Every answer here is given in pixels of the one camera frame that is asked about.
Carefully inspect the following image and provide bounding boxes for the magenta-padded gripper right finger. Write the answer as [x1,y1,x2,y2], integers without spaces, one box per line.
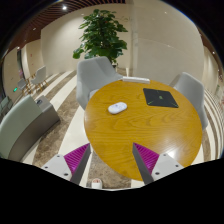
[132,142,185,185]

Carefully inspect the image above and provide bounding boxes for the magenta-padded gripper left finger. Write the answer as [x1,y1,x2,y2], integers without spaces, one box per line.
[40,142,92,186]

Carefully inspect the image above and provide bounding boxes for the white cartoon-print computer mouse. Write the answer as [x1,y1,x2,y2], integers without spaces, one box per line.
[107,101,128,115]

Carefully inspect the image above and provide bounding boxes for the black mouse pad green lines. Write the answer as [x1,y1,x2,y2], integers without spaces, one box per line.
[142,87,180,109]

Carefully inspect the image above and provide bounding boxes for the small white red object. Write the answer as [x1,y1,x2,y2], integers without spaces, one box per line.
[91,177,103,190]

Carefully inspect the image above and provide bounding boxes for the grey-green sofa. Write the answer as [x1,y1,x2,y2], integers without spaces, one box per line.
[0,94,61,162]

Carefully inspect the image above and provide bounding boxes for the grey shell chair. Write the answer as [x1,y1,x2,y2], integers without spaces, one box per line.
[169,71,209,131]
[76,55,124,111]

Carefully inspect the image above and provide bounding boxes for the white power strip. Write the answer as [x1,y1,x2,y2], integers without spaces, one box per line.
[121,76,151,85]

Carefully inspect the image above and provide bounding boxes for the grey wooden-legged lounge chair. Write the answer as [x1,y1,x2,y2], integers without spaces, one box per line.
[30,65,48,93]

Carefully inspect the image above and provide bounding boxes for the green potted plant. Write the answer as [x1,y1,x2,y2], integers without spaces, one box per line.
[72,8,129,67]

